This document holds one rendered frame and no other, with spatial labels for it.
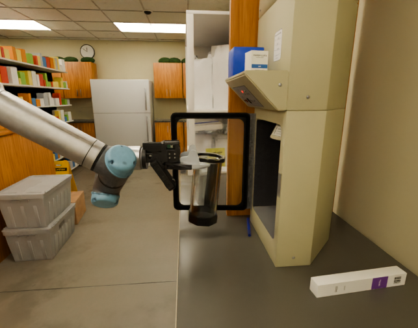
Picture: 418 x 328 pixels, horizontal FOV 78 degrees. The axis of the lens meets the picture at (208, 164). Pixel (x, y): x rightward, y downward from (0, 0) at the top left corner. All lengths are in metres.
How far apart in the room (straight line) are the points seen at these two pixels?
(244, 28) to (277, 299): 0.90
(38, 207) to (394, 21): 2.64
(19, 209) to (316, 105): 2.52
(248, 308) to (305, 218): 0.30
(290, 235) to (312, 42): 0.53
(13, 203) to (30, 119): 2.11
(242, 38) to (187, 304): 0.90
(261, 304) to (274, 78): 0.57
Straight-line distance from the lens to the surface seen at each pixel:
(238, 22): 1.10
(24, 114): 0.71
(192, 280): 0.81
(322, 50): 0.77
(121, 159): 0.66
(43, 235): 2.81
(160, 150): 0.82
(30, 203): 2.72
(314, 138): 0.77
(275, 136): 0.85
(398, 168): 1.06
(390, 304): 0.87
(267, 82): 0.71
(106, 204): 0.80
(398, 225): 1.09
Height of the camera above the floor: 1.44
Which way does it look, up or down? 14 degrees down
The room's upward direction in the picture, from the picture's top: straight up
